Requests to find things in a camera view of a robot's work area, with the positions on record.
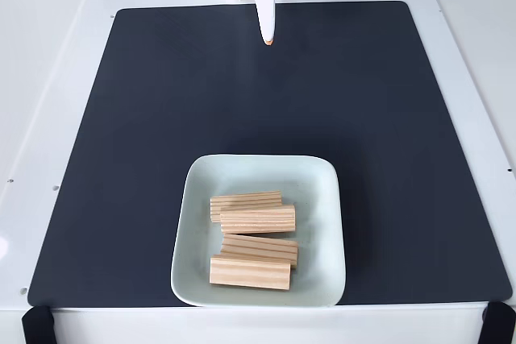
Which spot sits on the striped wooden block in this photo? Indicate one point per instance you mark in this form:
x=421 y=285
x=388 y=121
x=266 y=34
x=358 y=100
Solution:
x=258 y=221
x=242 y=200

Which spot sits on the grooved wooden block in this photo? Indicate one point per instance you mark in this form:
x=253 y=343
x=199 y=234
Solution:
x=266 y=248

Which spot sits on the smooth wooden block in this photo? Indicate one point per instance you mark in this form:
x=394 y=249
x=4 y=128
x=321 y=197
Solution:
x=250 y=273

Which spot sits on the pale green square plate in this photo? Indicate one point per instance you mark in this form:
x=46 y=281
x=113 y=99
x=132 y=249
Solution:
x=318 y=199

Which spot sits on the black rubber mat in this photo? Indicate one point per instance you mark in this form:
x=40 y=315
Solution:
x=121 y=199

